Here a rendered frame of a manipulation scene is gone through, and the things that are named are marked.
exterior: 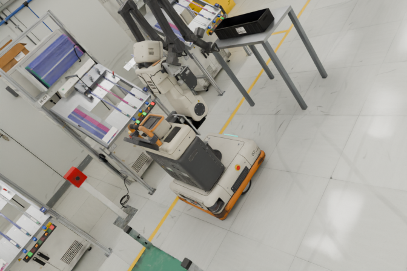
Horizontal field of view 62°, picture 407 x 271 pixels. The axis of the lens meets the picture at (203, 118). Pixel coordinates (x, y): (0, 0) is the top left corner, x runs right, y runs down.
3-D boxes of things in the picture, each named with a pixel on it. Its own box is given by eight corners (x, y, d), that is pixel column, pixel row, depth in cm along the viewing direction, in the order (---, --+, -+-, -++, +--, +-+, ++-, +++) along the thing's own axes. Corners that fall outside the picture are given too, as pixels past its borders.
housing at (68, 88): (99, 68, 366) (96, 60, 354) (68, 101, 346) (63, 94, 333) (93, 65, 368) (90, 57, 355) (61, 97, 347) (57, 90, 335)
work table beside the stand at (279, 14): (305, 109, 304) (263, 40, 265) (250, 106, 360) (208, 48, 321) (327, 75, 320) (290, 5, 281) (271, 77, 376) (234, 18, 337)
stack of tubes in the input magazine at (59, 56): (84, 52, 351) (65, 32, 338) (49, 87, 329) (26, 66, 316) (80, 54, 360) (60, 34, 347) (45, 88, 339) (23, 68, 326)
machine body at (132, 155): (175, 137, 408) (142, 101, 378) (140, 185, 379) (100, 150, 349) (148, 134, 458) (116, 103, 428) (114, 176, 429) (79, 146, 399)
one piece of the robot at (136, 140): (168, 153, 242) (140, 146, 228) (145, 147, 270) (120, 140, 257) (172, 138, 243) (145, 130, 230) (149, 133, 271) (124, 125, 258)
